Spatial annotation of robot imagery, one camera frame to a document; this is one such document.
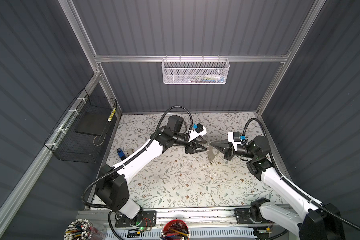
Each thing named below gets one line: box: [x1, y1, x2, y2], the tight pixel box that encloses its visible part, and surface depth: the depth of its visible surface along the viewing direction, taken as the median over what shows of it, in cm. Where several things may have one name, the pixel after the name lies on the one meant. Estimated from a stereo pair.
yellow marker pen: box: [107, 107, 116, 122], surface depth 82 cm
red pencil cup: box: [160, 219, 191, 240], surface depth 62 cm
